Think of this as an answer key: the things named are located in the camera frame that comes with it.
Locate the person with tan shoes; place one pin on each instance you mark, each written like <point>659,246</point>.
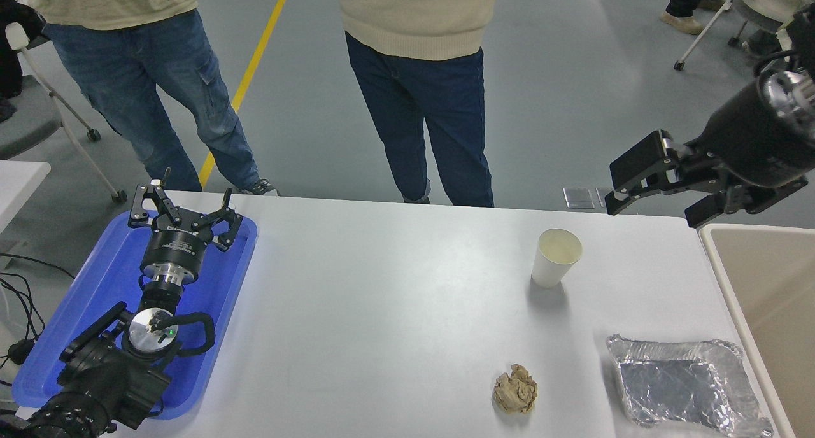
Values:
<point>691,5</point>

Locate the white frame chair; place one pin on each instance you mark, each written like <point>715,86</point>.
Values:
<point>703,34</point>

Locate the silver foil tray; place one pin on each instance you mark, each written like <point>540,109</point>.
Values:
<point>675,387</point>

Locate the black power plug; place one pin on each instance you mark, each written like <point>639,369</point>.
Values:
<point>21,351</point>

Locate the person in light jeans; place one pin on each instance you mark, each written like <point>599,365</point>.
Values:
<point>140,75</point>

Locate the blue plastic tray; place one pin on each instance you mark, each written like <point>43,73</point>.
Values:
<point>83,285</point>

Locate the person in dark jeans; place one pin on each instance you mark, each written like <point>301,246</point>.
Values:
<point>414,94</point>

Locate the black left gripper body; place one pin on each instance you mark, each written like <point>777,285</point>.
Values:
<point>173,247</point>

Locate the person in dark clothes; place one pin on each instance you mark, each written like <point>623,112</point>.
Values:
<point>7,69</point>

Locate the silver floor plate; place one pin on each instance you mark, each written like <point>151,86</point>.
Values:
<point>578,198</point>
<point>602,195</point>

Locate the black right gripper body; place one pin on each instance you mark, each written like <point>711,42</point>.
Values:
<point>751,145</point>

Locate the small white side table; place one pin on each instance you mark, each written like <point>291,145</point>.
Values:
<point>19,183</point>

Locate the crumpled tan paper ball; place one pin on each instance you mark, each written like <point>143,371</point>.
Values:
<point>516,390</point>

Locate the large pale bin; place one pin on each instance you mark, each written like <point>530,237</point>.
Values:
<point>777,310</point>

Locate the white paper cup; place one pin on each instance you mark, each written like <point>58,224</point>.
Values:
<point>552,267</point>

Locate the grey seat folding chair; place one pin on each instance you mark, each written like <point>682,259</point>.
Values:
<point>25,126</point>

